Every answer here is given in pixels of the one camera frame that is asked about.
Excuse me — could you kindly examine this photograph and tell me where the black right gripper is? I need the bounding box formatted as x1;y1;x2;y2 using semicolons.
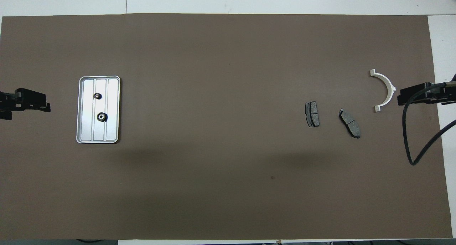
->
397;82;456;106

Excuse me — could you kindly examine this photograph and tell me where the short dark brake pad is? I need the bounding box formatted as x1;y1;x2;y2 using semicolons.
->
305;101;320;128

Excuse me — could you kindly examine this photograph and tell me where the silver metal tray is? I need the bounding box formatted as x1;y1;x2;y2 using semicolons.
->
76;76;121;144

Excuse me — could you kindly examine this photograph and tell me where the long dark brake pad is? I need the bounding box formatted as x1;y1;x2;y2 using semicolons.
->
338;109;361;139

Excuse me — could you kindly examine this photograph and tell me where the white semicircular bracket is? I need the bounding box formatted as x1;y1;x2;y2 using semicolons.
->
370;69;397;112

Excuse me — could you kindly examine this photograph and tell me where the brown table mat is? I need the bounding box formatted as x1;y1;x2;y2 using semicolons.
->
0;13;453;240

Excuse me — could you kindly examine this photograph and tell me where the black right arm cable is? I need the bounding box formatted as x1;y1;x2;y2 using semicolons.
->
402;82;456;166

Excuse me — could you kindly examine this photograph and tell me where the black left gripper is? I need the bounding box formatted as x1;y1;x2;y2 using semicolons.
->
0;88;51;121

